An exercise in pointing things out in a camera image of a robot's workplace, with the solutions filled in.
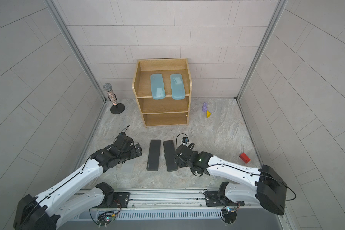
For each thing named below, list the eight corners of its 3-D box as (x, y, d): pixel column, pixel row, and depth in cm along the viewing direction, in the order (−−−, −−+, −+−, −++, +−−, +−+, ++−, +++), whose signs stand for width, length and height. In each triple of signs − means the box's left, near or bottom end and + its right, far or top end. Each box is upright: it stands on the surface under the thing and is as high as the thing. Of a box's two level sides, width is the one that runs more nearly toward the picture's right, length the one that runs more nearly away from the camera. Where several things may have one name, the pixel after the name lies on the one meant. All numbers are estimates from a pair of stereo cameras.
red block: (246, 164, 85) (247, 163, 83) (238, 156, 88) (240, 154, 86) (249, 161, 86) (251, 160, 84) (242, 153, 89) (243, 152, 87)
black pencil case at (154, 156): (147, 170, 82) (146, 169, 81) (151, 141, 94) (150, 139, 93) (158, 170, 82) (157, 169, 81) (161, 141, 94) (160, 139, 93)
